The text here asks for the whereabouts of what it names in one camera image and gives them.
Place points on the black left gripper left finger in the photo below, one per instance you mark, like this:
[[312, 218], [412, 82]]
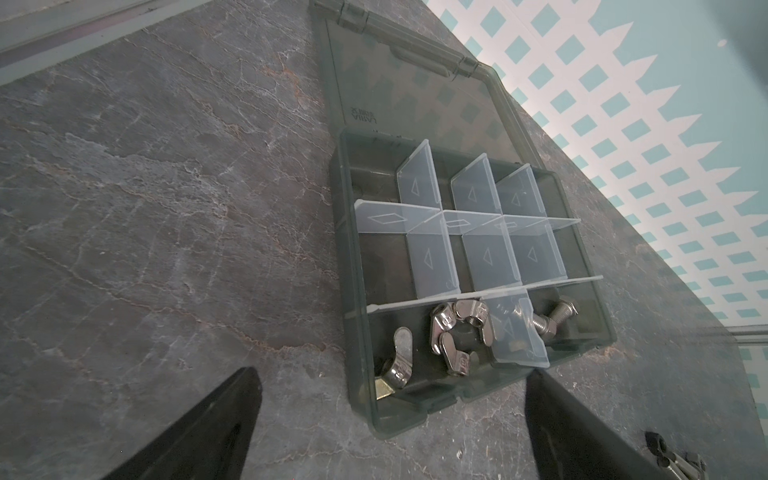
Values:
[[210, 441]]

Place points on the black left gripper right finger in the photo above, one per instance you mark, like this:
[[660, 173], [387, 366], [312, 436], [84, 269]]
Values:
[[570, 442]]

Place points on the dark green compartment organizer box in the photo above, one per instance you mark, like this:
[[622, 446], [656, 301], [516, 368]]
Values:
[[439, 195]]

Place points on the silver bolt in box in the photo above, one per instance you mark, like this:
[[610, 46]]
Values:
[[547, 325]]

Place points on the silver wing nut pair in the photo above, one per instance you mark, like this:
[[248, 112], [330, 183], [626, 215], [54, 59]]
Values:
[[458, 329]]

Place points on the silver wing nut in box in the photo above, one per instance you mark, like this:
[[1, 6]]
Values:
[[398, 370]]

